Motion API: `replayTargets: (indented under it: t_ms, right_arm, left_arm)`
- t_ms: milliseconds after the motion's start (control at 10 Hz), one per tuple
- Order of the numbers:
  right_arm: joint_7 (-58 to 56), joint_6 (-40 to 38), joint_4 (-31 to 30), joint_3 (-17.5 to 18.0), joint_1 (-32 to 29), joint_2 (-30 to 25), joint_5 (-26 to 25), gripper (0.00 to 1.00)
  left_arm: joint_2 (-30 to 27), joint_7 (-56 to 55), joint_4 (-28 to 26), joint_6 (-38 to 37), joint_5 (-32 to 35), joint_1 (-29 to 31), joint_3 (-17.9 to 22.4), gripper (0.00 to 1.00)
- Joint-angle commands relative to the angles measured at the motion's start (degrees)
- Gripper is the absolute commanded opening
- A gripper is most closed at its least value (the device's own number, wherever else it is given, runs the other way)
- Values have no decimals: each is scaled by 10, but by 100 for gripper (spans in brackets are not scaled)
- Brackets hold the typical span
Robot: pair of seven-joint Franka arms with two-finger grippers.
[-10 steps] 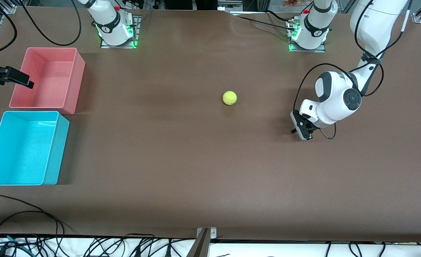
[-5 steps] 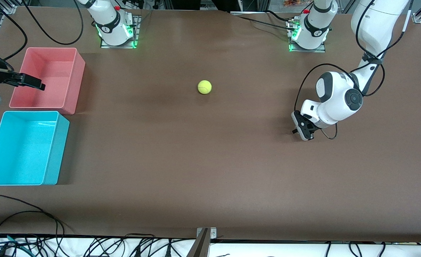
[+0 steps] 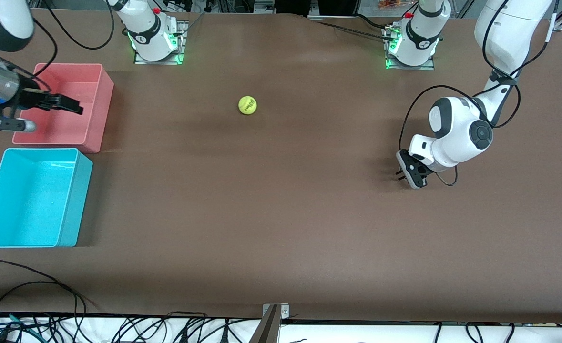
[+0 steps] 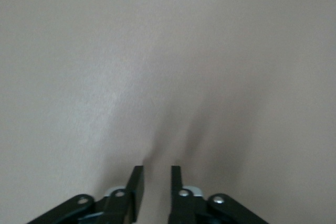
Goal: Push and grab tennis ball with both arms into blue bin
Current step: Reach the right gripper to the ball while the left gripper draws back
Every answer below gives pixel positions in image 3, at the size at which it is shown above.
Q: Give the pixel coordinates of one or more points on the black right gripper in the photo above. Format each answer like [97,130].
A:
[32,98]

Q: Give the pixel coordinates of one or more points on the yellow-green tennis ball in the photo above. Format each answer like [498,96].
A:
[247,105]

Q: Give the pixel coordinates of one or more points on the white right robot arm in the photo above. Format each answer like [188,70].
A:
[9,19]

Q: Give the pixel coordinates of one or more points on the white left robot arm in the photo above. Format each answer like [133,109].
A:
[452,138]

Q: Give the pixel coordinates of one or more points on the pink plastic bin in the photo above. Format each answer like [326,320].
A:
[66,128]

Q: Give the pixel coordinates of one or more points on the blue plastic bin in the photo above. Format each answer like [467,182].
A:
[28,205]

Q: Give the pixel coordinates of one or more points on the brown table cover sheet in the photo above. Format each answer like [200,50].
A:
[280,214]

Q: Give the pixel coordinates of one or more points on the orange packaged item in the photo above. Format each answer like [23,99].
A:
[390,4]

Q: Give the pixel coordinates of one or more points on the black power plug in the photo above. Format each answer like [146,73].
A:
[183,336]
[225,336]

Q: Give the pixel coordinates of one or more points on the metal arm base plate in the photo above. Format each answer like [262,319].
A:
[424,67]
[181,47]

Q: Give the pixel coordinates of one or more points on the small metal bracket plate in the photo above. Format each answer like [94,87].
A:
[285,310]

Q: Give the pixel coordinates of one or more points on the grey metal mount pole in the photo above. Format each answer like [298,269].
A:
[266,331]

